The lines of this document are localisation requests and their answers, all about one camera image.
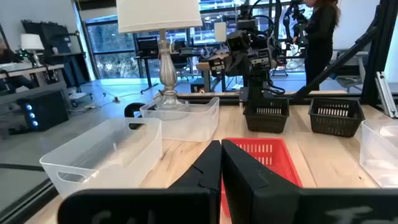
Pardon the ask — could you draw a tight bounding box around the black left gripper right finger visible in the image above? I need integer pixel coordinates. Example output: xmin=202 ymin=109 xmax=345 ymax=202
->
xmin=221 ymin=139 xmax=398 ymax=224

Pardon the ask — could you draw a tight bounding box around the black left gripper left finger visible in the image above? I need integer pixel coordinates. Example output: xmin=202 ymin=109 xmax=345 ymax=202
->
xmin=57 ymin=140 xmax=222 ymax=224

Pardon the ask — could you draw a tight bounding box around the red plastic basket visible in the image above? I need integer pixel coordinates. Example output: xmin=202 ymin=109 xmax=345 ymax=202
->
xmin=220 ymin=138 xmax=303 ymax=218

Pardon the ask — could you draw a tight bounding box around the black plastic basket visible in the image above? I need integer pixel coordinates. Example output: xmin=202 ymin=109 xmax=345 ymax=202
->
xmin=243 ymin=97 xmax=290 ymax=134
xmin=308 ymin=97 xmax=366 ymax=138

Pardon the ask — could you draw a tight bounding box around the clear plastic bin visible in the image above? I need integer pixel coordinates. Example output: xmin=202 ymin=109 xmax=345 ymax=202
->
xmin=359 ymin=119 xmax=398 ymax=189
xmin=139 ymin=96 xmax=220 ymax=143
xmin=39 ymin=117 xmax=163 ymax=200

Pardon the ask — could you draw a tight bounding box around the white sign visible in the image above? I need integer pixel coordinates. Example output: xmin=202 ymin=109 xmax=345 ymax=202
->
xmin=213 ymin=21 xmax=228 ymax=43

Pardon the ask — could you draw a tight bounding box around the person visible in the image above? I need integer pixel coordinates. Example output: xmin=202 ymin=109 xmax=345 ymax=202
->
xmin=292 ymin=0 xmax=341 ymax=91

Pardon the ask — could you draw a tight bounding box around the black monitor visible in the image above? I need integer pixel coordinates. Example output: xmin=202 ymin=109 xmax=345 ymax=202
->
xmin=134 ymin=35 xmax=160 ymax=58

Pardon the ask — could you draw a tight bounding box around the black round object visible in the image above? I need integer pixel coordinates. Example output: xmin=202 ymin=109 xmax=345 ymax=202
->
xmin=124 ymin=102 xmax=147 ymax=130

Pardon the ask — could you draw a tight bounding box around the silver aluminium bar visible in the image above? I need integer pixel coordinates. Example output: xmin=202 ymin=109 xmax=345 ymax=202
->
xmin=374 ymin=71 xmax=398 ymax=119

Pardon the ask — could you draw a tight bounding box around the black computer tower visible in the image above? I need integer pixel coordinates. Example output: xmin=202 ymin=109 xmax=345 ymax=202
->
xmin=17 ymin=90 xmax=70 ymax=132

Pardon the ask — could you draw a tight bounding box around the small white shade lamp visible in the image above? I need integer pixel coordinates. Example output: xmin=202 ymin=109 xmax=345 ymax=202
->
xmin=20 ymin=33 xmax=45 ymax=68

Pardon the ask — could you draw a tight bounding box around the wooden desk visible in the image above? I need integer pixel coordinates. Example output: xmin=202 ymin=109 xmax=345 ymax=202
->
xmin=0 ymin=63 xmax=65 ymax=80

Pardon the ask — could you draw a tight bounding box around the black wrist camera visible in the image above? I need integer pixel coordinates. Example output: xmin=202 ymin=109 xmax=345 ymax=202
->
xmin=225 ymin=29 xmax=252 ymax=54

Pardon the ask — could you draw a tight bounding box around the black aluminium table frame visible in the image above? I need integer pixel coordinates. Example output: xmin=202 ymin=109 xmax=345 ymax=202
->
xmin=175 ymin=0 xmax=398 ymax=108

